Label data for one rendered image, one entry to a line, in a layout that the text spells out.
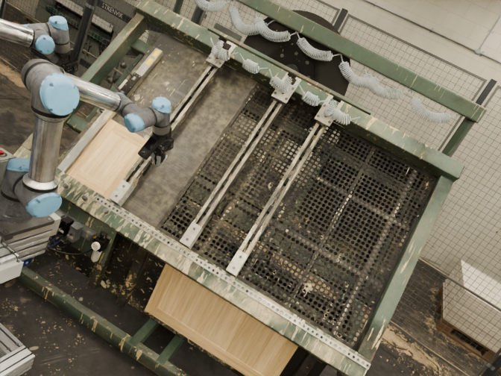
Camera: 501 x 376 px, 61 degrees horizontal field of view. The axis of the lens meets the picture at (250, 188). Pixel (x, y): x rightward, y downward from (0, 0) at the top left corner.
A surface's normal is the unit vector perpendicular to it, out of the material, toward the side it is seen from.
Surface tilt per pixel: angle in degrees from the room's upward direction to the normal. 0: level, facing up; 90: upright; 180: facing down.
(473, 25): 90
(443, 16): 90
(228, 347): 90
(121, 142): 51
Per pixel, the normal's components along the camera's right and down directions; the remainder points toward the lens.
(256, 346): -0.29, 0.25
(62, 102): 0.73, 0.44
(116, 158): 0.04, -0.33
